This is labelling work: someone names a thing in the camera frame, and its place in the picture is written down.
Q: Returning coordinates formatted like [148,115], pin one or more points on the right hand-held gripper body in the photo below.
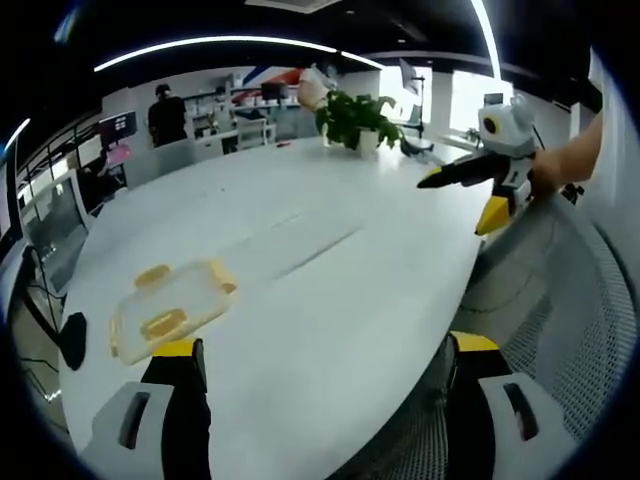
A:
[504,135]

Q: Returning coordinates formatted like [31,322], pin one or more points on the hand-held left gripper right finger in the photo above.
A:
[480,400]

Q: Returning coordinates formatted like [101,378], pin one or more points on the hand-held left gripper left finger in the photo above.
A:
[180,400]

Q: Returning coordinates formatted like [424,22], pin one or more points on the clear container with yellow plastic buckles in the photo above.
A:
[170,310]

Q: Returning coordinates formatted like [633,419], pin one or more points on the person's right hand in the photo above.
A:
[546,172]

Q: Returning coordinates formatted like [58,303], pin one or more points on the black object on table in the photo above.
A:
[417,148]

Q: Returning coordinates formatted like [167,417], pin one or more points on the curved ceiling light strip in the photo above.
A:
[492,45]

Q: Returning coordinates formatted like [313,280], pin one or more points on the studio light on stand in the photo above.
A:
[412,80]

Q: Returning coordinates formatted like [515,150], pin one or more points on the green potted plant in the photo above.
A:
[357,120]

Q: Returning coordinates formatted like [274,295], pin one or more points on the white mesh office chair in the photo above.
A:
[565,310]

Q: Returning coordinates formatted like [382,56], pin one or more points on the black computer mouse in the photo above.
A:
[74,340]

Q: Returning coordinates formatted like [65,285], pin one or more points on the grey mesh office chair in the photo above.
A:
[55,230]

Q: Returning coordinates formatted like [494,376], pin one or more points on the white shelf unit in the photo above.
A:
[250,117]

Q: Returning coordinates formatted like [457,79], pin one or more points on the pink chair back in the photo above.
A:
[119,154]

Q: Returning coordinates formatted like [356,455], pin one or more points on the long ceiling light strip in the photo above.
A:
[225,46]

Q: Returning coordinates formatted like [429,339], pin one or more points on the black computer monitor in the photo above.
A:
[117,124]

